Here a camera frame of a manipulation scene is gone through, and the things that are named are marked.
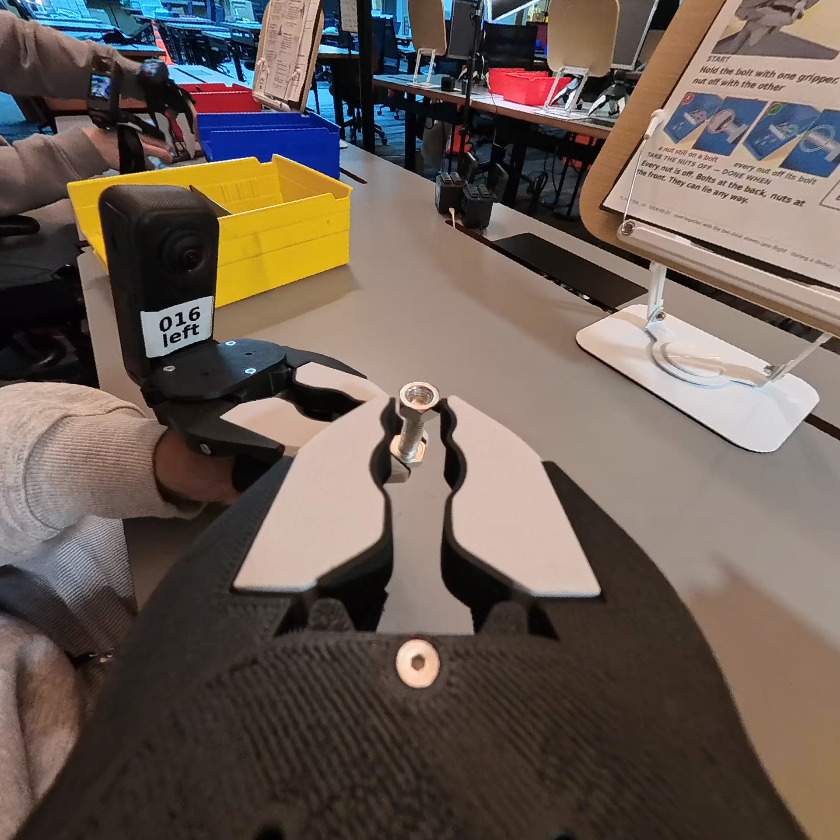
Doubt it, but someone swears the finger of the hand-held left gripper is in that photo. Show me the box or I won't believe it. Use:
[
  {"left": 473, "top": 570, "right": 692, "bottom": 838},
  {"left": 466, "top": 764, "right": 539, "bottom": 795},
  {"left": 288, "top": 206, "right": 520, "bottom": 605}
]
[
  {"left": 287, "top": 350, "right": 391, "bottom": 422},
  {"left": 220, "top": 408, "right": 413, "bottom": 485}
]

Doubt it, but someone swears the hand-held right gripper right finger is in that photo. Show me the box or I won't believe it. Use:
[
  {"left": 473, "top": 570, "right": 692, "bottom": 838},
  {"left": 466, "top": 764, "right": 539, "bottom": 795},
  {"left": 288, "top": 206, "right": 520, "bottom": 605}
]
[{"left": 440, "top": 395, "right": 602, "bottom": 599}]

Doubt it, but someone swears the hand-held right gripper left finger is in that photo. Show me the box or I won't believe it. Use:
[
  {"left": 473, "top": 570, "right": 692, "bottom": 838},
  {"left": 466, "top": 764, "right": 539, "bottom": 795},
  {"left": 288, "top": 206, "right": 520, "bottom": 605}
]
[{"left": 233, "top": 394, "right": 396, "bottom": 599}]

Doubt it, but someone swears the silver hex bolt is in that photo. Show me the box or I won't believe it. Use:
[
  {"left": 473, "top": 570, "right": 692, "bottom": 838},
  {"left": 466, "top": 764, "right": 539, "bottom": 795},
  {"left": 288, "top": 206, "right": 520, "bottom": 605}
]
[{"left": 397, "top": 382, "right": 445, "bottom": 460}]

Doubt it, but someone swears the person's left forearm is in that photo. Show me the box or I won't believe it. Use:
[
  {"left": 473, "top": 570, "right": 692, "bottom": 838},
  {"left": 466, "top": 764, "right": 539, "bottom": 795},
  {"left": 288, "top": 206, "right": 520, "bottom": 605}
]
[{"left": 0, "top": 382, "right": 190, "bottom": 565}]

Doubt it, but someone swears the grey desk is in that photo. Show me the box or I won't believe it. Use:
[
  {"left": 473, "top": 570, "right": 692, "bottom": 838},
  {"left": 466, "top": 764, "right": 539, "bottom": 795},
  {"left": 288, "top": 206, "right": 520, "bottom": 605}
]
[{"left": 77, "top": 141, "right": 840, "bottom": 840}]

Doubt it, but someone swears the brown-edged office desk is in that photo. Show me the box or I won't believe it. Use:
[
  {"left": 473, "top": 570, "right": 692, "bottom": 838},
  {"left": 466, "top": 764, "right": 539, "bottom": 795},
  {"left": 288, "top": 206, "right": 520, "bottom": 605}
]
[{"left": 373, "top": 72, "right": 614, "bottom": 191}]

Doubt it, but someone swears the person's left hand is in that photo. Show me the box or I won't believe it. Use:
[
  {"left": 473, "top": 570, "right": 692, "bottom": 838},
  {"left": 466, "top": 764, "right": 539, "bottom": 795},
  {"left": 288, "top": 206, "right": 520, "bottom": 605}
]
[{"left": 153, "top": 428, "right": 249, "bottom": 506}]

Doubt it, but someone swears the yellow plastic bin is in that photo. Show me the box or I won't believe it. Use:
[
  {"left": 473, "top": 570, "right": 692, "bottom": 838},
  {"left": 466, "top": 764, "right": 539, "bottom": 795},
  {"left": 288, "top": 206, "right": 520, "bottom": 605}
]
[{"left": 67, "top": 154, "right": 353, "bottom": 309}]

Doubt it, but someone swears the black office chair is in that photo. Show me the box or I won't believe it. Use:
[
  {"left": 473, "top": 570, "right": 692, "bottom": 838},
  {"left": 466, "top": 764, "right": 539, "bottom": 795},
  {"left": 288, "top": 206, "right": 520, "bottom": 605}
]
[{"left": 0, "top": 213, "right": 89, "bottom": 385}]

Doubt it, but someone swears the wooden board document stand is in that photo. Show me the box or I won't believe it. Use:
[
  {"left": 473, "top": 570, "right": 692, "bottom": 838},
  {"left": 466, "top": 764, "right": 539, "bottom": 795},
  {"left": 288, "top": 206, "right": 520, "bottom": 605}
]
[{"left": 576, "top": 0, "right": 840, "bottom": 454}]

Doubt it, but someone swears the blue plastic bin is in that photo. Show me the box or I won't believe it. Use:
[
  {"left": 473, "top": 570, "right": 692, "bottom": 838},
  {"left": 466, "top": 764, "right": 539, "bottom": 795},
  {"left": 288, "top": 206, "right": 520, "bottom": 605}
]
[{"left": 196, "top": 110, "right": 341, "bottom": 179}]

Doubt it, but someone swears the red plastic bin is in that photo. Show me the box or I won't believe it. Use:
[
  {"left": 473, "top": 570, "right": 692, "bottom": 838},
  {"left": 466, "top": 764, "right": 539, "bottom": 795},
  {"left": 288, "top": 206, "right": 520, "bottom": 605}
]
[
  {"left": 489, "top": 67, "right": 573, "bottom": 107},
  {"left": 177, "top": 83, "right": 263, "bottom": 114}
]

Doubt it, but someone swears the black steel pole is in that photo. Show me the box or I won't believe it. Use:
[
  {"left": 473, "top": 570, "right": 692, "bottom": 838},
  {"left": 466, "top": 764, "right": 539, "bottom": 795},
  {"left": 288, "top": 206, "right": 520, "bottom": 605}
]
[{"left": 354, "top": 0, "right": 389, "bottom": 155}]

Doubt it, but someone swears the person's grey sweatshirt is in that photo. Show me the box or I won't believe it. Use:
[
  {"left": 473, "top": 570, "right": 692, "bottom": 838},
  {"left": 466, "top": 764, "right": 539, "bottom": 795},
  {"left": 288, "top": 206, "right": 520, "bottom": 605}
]
[{"left": 0, "top": 518, "right": 142, "bottom": 837}]

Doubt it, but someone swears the cardboard document stand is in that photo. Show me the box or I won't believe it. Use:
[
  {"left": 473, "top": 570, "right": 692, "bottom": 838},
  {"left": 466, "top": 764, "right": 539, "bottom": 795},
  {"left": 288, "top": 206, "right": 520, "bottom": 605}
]
[{"left": 252, "top": 0, "right": 326, "bottom": 114}]

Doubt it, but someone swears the brown board document stand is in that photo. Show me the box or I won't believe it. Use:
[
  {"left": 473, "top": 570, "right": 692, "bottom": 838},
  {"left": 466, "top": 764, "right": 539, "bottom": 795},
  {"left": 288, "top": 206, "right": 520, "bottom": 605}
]
[
  {"left": 546, "top": 0, "right": 621, "bottom": 111},
  {"left": 407, "top": 0, "right": 448, "bottom": 88}
]

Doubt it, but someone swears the black computer monitor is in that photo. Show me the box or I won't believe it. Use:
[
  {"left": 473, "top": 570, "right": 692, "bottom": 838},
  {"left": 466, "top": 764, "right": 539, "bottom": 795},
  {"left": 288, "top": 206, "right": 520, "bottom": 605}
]
[
  {"left": 482, "top": 23, "right": 539, "bottom": 72},
  {"left": 448, "top": 0, "right": 487, "bottom": 60},
  {"left": 610, "top": 0, "right": 660, "bottom": 72}
]

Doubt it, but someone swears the printed instruction sheet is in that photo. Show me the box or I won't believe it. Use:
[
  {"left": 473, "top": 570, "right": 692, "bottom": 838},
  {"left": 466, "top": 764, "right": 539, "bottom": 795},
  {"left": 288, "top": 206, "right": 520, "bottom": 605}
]
[{"left": 600, "top": 0, "right": 840, "bottom": 290}]

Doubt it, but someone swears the black cable tray lid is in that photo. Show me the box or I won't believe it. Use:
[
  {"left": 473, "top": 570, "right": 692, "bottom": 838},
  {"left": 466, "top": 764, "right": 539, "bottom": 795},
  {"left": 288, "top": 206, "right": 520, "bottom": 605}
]
[{"left": 492, "top": 233, "right": 649, "bottom": 311}]

